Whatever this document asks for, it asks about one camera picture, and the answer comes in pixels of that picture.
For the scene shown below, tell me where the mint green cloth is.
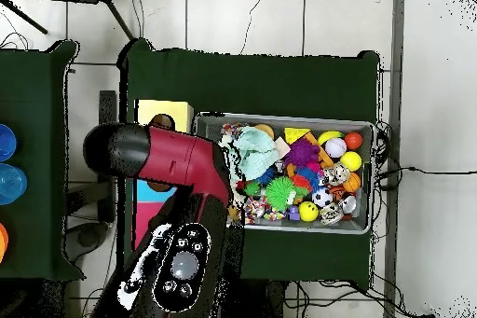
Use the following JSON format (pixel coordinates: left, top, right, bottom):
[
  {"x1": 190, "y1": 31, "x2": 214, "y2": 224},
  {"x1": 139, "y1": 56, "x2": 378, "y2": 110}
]
[{"x1": 233, "y1": 127, "x2": 281, "y2": 182}]

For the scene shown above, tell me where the clear mesh bin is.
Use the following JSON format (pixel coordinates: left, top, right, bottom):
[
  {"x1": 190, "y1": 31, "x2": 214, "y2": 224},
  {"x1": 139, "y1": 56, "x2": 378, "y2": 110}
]
[{"x1": 191, "y1": 114, "x2": 376, "y2": 235}]

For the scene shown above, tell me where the wooden three-hole sorting box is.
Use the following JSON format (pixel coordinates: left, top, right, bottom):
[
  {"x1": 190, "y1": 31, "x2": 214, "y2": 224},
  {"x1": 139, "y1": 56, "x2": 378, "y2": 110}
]
[{"x1": 132, "y1": 99, "x2": 195, "y2": 254}]

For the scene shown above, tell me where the orange round disc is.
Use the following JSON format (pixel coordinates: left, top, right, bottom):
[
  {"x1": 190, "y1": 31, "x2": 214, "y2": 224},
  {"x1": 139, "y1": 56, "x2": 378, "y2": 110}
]
[{"x1": 254, "y1": 123, "x2": 276, "y2": 139}]

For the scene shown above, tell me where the wooden cube block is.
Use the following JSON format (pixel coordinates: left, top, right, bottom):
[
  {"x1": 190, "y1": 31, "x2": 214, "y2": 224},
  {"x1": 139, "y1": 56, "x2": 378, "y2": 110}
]
[{"x1": 274, "y1": 137, "x2": 292, "y2": 159}]

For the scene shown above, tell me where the green spiky ball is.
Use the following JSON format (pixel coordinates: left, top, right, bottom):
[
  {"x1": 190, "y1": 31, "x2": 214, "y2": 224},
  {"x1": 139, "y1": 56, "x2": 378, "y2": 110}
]
[{"x1": 266, "y1": 177, "x2": 298, "y2": 213}]

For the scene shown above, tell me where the purple spiky ball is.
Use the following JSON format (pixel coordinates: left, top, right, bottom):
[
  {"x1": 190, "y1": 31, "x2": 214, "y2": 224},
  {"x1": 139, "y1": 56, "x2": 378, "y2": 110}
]
[{"x1": 284, "y1": 137, "x2": 322, "y2": 171}]

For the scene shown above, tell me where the dark green table cloth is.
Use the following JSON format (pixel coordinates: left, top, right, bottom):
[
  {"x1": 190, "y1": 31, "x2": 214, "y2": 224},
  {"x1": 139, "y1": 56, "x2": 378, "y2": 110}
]
[{"x1": 117, "y1": 37, "x2": 381, "y2": 285}]

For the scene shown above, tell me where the yellow smiley face ball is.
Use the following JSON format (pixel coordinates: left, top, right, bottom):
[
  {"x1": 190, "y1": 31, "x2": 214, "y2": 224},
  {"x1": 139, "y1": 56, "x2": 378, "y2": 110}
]
[{"x1": 298, "y1": 201, "x2": 320, "y2": 224}]

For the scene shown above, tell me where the crushed silver can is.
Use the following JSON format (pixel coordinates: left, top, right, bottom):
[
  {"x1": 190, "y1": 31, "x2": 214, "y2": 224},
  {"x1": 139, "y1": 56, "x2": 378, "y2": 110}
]
[{"x1": 325, "y1": 162, "x2": 351, "y2": 186}]

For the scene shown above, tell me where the red ball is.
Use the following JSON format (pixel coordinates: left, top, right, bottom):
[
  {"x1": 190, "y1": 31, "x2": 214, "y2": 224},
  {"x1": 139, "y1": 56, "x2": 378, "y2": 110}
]
[{"x1": 343, "y1": 130, "x2": 364, "y2": 148}]

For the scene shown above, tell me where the dark green side-table cloth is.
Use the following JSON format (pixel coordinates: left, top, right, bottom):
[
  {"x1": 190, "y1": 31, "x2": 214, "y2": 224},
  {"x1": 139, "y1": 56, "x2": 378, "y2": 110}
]
[{"x1": 0, "y1": 40, "x2": 85, "y2": 283}]

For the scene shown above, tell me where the light blue plastic cup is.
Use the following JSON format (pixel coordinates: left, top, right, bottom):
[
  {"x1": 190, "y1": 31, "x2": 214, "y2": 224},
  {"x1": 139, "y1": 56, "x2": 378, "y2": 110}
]
[{"x1": 0, "y1": 163, "x2": 29, "y2": 207}]

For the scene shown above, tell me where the dark blue plastic cup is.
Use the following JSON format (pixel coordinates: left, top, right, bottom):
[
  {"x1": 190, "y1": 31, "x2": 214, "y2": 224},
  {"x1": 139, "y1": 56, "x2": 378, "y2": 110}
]
[{"x1": 0, "y1": 123, "x2": 18, "y2": 163}]

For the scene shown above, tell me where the orange plastic cup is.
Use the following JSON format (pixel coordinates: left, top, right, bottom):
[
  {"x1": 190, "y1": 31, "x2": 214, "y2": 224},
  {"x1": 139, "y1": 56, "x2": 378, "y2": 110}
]
[{"x1": 0, "y1": 222, "x2": 9, "y2": 263}]

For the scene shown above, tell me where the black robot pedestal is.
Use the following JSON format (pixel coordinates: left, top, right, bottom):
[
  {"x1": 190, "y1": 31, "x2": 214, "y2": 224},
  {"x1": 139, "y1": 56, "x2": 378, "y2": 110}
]
[{"x1": 234, "y1": 279, "x2": 301, "y2": 318}]

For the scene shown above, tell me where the black floor cable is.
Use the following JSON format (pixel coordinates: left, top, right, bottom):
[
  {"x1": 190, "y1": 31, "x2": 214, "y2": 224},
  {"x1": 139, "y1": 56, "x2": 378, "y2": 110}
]
[{"x1": 375, "y1": 162, "x2": 477, "y2": 184}]

